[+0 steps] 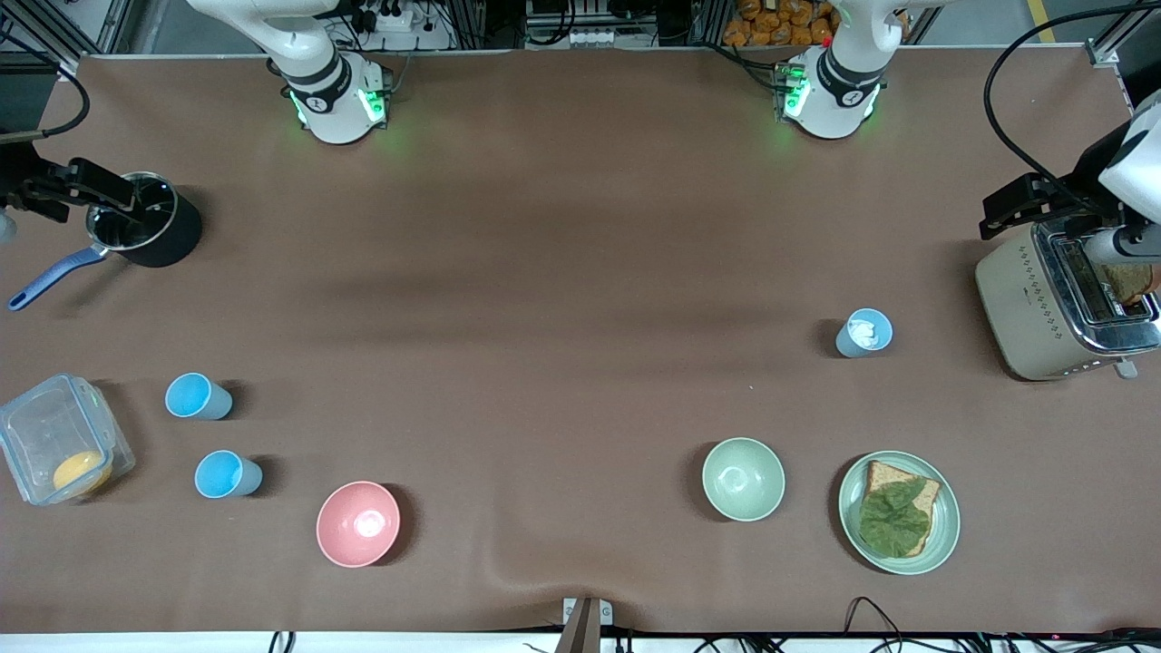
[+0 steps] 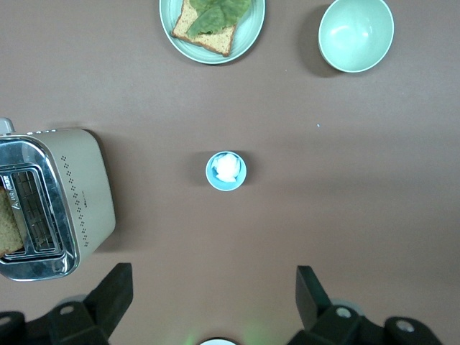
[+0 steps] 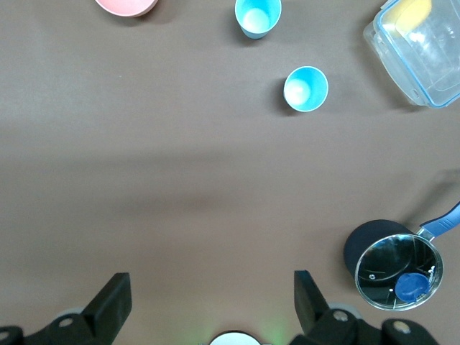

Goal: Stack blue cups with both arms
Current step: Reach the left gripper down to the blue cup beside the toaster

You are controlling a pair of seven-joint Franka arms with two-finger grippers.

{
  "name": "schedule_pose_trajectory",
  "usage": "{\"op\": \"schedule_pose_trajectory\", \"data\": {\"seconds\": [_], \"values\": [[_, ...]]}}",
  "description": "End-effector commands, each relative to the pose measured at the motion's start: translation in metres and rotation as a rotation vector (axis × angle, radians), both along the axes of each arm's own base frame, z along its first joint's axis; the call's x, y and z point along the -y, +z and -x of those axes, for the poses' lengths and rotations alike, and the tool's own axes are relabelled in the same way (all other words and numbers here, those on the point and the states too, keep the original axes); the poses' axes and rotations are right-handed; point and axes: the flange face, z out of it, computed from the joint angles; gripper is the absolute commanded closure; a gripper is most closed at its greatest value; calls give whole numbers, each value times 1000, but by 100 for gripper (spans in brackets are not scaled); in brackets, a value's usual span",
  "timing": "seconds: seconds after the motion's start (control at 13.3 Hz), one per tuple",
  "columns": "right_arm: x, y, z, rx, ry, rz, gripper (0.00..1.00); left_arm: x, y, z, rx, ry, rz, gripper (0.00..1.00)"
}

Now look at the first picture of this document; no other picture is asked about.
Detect brown table cloth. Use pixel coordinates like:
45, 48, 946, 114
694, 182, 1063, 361
0, 50, 1161, 636

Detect light blue plastic cup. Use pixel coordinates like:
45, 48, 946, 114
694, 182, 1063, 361
835, 308, 894, 359
194, 450, 264, 500
164, 372, 234, 421

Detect pale green bowl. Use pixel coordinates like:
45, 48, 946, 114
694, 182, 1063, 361
701, 437, 786, 522

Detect pale green plate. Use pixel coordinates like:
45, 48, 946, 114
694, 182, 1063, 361
837, 450, 961, 576

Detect clear plastic food container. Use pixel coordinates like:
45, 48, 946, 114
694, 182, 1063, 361
0, 373, 137, 506

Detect green lettuce leaf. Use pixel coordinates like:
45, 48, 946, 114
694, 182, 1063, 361
858, 479, 935, 557

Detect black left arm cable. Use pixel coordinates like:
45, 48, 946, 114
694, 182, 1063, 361
982, 0, 1161, 202

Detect brown bread slice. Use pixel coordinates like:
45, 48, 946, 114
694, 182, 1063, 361
860, 460, 942, 558

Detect pink bowl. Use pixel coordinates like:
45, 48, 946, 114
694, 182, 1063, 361
316, 481, 402, 569

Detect black pot with blue handle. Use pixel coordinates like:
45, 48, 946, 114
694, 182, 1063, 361
7, 171, 204, 312

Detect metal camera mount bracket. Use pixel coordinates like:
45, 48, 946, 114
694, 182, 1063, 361
555, 597, 614, 653

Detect orange round fruit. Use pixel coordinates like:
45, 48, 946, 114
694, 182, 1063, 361
52, 450, 114, 495

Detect black floor cable loop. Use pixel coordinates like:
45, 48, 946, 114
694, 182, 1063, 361
844, 596, 910, 638

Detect beige and chrome toaster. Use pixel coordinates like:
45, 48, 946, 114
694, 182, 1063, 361
975, 218, 1161, 382

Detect bag of orange buns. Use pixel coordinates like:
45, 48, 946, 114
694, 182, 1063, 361
723, 0, 908, 48

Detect brown toast slice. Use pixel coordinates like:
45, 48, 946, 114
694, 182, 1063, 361
1099, 261, 1161, 307

